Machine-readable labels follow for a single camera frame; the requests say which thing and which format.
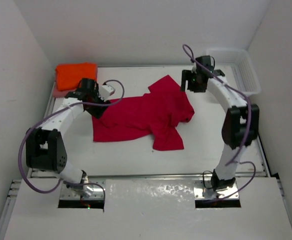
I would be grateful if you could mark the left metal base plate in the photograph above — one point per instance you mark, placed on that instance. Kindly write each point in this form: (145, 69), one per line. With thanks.
(95, 190)

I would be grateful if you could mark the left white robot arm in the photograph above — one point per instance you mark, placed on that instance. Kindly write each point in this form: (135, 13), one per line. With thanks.
(45, 148)

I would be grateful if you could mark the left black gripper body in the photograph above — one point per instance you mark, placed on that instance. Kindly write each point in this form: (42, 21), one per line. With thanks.
(98, 110)

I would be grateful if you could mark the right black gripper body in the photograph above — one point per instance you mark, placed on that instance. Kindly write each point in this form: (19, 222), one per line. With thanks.
(186, 80)

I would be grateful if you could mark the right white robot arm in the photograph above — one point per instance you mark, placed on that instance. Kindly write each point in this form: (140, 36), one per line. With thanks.
(240, 126)

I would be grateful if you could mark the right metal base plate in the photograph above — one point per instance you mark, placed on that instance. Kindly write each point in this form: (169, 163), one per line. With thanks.
(203, 191)

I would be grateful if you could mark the white plastic basket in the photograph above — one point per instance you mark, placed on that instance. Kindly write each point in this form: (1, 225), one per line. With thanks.
(241, 65)

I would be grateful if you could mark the white foam front board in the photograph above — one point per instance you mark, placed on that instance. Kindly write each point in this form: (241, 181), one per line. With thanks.
(145, 209)

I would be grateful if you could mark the orange t shirt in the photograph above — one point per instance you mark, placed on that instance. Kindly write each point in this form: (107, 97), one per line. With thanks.
(69, 75)

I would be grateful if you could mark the salmon pink t shirt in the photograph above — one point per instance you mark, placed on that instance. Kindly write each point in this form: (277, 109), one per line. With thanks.
(59, 94)

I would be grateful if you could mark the metal base plate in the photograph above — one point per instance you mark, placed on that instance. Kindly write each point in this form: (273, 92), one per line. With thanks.
(95, 190)
(203, 191)

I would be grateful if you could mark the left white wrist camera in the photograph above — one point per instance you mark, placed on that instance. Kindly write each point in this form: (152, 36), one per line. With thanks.
(105, 91)

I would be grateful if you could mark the magenta t shirt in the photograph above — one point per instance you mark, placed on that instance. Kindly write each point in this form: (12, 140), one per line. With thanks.
(156, 113)

